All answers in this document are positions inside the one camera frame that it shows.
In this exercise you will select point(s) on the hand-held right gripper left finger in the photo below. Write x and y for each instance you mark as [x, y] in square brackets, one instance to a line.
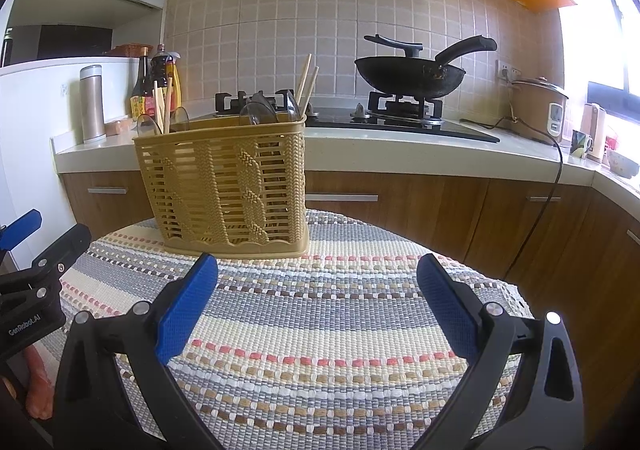
[185, 310]

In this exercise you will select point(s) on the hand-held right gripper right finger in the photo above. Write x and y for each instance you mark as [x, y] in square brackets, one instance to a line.
[445, 305]

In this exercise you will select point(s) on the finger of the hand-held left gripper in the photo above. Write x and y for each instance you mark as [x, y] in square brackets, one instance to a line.
[22, 226]
[70, 242]

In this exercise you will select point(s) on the beige plastic utensil basket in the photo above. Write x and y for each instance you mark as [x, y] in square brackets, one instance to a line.
[220, 190]

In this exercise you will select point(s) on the person's left hand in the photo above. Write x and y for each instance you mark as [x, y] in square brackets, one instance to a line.
[39, 390]

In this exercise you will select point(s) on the small pink box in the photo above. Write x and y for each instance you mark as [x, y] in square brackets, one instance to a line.
[119, 128]

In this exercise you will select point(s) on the striped woven mat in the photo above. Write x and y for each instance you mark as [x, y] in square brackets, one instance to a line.
[320, 330]

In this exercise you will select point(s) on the steel thermos flask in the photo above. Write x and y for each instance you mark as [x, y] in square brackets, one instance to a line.
[92, 105]

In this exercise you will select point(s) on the dark soy sauce bottle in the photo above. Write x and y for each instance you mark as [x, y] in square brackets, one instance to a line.
[142, 95]

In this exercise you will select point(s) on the black glass gas stove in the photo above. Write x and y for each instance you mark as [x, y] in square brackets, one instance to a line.
[400, 126]

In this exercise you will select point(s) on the yellow bottle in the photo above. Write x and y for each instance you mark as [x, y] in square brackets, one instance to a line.
[176, 80]

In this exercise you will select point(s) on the red label sauce bottle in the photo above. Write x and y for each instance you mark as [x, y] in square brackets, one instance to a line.
[161, 70]

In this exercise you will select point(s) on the black burner grate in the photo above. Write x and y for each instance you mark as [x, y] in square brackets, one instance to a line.
[230, 103]
[400, 105]

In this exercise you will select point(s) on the beige rice cooker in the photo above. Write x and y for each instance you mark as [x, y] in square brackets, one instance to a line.
[530, 115]

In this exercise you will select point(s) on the patterned mug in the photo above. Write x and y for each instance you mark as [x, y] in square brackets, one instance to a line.
[580, 144]

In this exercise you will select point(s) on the grey stove knob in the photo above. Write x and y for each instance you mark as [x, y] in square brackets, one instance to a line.
[359, 113]
[311, 111]

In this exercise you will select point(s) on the patterned bowl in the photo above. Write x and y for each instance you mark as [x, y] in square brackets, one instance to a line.
[622, 163]

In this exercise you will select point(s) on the white electric kettle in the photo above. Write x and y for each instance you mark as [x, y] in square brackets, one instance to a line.
[595, 130]

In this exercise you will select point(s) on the black wok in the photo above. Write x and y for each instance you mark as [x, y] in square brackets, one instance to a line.
[400, 75]

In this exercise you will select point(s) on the window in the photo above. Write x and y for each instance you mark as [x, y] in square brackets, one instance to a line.
[600, 45]

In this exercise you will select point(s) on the white wall socket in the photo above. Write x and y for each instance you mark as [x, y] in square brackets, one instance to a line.
[505, 73]

